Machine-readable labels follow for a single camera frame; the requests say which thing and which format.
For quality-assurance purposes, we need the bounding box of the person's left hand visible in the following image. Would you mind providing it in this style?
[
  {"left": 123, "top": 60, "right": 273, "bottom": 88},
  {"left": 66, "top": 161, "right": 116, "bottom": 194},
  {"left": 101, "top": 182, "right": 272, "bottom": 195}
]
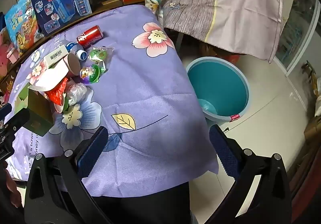
[{"left": 5, "top": 171, "right": 23, "bottom": 209}]

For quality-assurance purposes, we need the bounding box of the purple toy egg capsule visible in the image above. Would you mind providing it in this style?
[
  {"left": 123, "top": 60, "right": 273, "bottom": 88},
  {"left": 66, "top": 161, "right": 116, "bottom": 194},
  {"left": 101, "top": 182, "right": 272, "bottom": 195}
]
[{"left": 80, "top": 63, "right": 107, "bottom": 84}]

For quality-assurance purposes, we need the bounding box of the clear plastic bag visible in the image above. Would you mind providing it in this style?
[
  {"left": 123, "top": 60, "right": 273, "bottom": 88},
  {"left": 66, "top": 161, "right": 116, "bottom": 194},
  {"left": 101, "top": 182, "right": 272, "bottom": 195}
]
[{"left": 66, "top": 83, "right": 94, "bottom": 106}]

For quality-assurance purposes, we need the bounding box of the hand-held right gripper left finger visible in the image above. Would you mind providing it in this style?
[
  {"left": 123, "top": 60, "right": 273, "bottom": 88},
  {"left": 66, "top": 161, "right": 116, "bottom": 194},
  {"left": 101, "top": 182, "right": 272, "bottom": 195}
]
[{"left": 24, "top": 126, "right": 113, "bottom": 224}]

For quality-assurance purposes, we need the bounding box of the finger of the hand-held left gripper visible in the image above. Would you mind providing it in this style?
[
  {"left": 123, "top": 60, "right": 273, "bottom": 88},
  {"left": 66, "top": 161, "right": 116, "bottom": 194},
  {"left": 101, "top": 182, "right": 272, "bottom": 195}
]
[
  {"left": 3, "top": 108, "right": 31, "bottom": 130},
  {"left": 0, "top": 103, "right": 12, "bottom": 120}
]

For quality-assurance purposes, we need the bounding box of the grey striped floral cloth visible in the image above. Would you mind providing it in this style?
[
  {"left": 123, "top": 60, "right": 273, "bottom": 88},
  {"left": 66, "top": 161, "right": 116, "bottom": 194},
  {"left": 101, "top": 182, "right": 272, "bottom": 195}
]
[{"left": 140, "top": 0, "right": 285, "bottom": 64}]

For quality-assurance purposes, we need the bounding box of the glass door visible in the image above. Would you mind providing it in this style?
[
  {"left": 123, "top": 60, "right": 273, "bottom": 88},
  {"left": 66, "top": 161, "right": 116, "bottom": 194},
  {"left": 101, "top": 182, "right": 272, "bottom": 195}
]
[{"left": 276, "top": 0, "right": 319, "bottom": 76}]

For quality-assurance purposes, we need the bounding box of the wooden furniture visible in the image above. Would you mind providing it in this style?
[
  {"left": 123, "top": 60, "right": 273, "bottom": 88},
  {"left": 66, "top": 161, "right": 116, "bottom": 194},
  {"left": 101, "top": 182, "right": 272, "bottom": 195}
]
[{"left": 302, "top": 61, "right": 321, "bottom": 119}]

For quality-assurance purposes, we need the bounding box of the pink butterfly wings toy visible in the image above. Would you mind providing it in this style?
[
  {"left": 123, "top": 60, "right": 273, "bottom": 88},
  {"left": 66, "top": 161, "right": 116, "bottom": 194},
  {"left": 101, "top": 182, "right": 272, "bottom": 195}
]
[{"left": 0, "top": 27, "right": 20, "bottom": 76}]

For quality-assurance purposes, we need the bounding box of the colourful cartoon toy box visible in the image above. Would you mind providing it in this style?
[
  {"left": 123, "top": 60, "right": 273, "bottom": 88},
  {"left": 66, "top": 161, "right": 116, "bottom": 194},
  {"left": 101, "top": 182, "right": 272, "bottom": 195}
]
[{"left": 4, "top": 0, "right": 44, "bottom": 56}]

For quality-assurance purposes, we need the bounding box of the small pink box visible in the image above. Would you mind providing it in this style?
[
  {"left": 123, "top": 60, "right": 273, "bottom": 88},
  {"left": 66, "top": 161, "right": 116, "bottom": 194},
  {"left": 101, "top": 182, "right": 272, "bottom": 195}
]
[{"left": 6, "top": 47, "right": 19, "bottom": 62}]

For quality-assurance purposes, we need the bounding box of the purple floral tablecloth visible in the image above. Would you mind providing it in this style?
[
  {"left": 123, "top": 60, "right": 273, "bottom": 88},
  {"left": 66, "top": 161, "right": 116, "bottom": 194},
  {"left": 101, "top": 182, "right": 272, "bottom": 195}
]
[{"left": 5, "top": 4, "right": 220, "bottom": 198}]

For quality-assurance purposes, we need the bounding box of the pink paper cup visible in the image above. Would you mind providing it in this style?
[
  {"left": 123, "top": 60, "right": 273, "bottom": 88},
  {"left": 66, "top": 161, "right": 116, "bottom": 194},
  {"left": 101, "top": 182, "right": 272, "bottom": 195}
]
[{"left": 48, "top": 52, "right": 81, "bottom": 82}]

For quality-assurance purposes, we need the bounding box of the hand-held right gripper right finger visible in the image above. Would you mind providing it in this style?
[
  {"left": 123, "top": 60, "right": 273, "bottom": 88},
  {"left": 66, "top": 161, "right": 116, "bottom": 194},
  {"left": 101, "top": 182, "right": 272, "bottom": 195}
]
[{"left": 201, "top": 124, "right": 293, "bottom": 224}]

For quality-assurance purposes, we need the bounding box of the green snack packet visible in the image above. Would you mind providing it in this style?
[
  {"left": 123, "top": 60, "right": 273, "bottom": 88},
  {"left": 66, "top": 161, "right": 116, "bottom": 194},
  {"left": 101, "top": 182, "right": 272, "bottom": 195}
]
[{"left": 90, "top": 47, "right": 114, "bottom": 64}]

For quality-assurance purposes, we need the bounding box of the red soda can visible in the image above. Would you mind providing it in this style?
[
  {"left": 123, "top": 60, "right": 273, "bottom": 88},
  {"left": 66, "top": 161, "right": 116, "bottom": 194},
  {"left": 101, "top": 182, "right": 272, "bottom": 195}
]
[{"left": 76, "top": 25, "right": 104, "bottom": 49}]

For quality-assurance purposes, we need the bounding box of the green cardboard box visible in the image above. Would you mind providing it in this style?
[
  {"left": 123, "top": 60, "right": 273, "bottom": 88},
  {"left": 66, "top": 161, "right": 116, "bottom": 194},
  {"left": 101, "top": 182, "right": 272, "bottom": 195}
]
[{"left": 14, "top": 83, "right": 54, "bottom": 137}]

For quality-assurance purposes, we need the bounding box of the blue plastic bucket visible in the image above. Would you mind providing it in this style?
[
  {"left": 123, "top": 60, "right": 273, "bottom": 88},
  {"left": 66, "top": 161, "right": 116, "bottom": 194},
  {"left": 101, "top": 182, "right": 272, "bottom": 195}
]
[{"left": 186, "top": 57, "right": 249, "bottom": 122}]

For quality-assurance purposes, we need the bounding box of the red foil wrapper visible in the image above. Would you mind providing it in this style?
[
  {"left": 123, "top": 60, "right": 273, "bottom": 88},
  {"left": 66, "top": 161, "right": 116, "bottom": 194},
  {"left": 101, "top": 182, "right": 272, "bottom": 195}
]
[{"left": 45, "top": 78, "right": 69, "bottom": 106}]

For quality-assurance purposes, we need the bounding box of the blue and white plastic bottle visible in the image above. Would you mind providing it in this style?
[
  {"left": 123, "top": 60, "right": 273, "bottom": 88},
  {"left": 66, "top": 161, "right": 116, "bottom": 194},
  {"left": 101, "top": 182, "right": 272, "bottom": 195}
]
[{"left": 66, "top": 41, "right": 88, "bottom": 61}]

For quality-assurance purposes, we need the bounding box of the white cardboard box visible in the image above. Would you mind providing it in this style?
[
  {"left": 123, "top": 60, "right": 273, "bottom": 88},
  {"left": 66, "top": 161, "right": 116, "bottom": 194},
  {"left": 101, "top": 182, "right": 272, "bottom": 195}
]
[{"left": 45, "top": 47, "right": 69, "bottom": 69}]

